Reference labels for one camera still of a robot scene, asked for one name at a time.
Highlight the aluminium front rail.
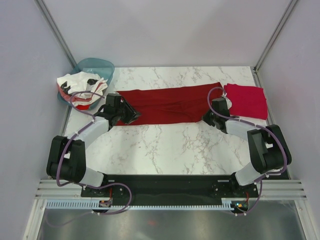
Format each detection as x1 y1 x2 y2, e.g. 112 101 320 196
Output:
35 179 307 201

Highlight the left aluminium frame post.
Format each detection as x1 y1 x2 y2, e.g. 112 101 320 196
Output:
34 0 77 68

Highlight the folded bright red t-shirt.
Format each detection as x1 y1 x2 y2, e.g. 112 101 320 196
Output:
224 83 268 120

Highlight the aluminium frame post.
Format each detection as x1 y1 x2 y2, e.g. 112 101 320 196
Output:
251 0 300 74
34 0 77 68

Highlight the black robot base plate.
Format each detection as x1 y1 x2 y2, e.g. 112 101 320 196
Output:
81 174 258 206

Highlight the light blue cable duct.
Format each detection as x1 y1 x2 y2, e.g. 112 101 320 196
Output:
45 199 234 211

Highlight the dark red t-shirt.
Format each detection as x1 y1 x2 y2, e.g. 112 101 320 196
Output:
118 82 223 126

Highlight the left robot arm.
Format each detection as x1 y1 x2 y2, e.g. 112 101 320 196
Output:
46 93 141 197

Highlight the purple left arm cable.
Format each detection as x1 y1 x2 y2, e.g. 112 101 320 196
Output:
46 91 133 227

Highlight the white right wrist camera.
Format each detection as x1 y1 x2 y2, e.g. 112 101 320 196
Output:
222 93 233 110

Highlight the teal plastic basket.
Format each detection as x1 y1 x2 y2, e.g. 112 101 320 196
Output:
57 58 115 105

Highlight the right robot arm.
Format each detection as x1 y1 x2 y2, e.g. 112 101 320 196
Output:
202 97 292 197

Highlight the small red garment in basket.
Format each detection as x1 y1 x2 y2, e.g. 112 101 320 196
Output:
75 105 90 111

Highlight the white patterned t-shirt pile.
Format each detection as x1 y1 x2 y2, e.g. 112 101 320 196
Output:
56 71 109 107

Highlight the right aluminium frame post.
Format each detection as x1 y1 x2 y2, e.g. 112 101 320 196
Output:
251 0 300 74

